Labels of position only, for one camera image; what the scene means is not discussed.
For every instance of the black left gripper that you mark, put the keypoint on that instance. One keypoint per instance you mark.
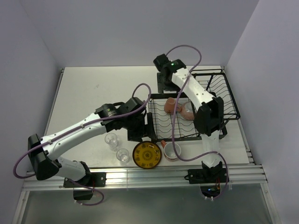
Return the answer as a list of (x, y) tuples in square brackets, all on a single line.
[(136, 136)]

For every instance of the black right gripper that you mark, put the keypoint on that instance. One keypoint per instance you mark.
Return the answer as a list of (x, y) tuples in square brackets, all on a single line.
[(161, 86)]

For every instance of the pink mug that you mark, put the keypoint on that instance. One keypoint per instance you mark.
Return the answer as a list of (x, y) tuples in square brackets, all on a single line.
[(169, 152), (169, 106)]

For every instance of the red floral patterned bowl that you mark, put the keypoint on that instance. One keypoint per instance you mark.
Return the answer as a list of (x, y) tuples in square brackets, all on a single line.
[(187, 112)]

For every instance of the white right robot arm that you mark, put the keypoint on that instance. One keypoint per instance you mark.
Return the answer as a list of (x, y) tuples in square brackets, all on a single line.
[(174, 76)]

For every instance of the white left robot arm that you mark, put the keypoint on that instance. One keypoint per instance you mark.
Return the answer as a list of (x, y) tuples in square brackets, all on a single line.
[(46, 152)]

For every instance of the yellow patterned plate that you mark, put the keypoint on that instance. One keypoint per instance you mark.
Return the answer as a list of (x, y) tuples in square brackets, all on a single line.
[(147, 155)]

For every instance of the clear shot glass front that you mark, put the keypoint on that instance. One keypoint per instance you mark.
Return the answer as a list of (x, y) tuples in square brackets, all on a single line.
[(122, 155)]

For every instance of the clear shot glass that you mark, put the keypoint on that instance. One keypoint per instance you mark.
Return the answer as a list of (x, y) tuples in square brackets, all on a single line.
[(112, 140), (122, 155)]

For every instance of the clear shot glass middle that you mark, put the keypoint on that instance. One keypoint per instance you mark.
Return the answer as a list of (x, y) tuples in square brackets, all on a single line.
[(112, 140)]

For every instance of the aluminium rail frame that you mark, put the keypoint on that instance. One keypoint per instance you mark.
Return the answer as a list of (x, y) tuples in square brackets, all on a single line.
[(171, 176)]

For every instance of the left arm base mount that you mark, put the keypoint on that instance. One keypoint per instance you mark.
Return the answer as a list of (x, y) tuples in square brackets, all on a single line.
[(84, 190)]

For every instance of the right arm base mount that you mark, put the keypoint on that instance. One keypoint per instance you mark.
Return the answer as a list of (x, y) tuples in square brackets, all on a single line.
[(213, 176)]

